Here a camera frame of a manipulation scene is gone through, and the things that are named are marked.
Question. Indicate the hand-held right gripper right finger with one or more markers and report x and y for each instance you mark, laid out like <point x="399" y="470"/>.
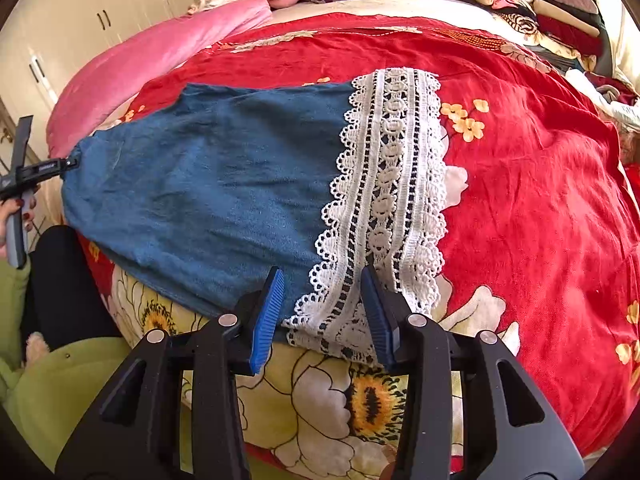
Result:
<point x="376" y="312"/>

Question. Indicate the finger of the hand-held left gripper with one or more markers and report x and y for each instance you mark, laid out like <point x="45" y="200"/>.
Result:
<point x="57" y="165"/>

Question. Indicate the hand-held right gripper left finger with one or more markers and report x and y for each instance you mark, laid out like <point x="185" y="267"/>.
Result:
<point x="269" y="312"/>

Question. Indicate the blue pants with white lace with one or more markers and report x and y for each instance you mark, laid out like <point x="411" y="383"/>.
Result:
<point x="200" y="185"/>

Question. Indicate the person's left hand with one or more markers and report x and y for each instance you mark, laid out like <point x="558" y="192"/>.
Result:
<point x="29" y="212"/>

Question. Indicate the yellow sunflower print bedcover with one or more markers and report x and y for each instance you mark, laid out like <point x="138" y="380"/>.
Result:
<point x="310" y="410"/>

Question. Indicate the person's black trousers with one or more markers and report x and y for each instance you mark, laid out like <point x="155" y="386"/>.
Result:
<point x="65" y="285"/>

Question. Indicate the pink quilt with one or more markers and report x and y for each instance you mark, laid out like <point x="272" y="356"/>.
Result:
<point x="150" y="60"/>

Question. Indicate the cream wardrobe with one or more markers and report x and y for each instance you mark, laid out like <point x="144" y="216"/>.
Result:
<point x="100" y="10"/>

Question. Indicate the red floral blanket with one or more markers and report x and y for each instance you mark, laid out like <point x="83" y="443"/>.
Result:
<point x="525" y="235"/>

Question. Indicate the beige fluffy cloth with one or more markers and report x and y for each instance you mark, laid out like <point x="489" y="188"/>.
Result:
<point x="36" y="347"/>

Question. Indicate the person's green jacket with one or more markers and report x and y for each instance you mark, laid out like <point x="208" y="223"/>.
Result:
<point x="90" y="385"/>

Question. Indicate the cream bed sheet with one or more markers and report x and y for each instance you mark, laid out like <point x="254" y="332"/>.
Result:
<point x="400" y="7"/>

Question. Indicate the loose red and white clothes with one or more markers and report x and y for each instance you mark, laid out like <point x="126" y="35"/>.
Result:
<point x="595" y="87"/>

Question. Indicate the white knitted cloth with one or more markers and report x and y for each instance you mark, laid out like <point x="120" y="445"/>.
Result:
<point x="625" y="112"/>

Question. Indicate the pile of folded clothes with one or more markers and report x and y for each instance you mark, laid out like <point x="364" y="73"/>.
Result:
<point x="550" y="10"/>

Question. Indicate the cream curtain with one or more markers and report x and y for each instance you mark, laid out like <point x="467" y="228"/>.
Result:
<point x="627" y="35"/>

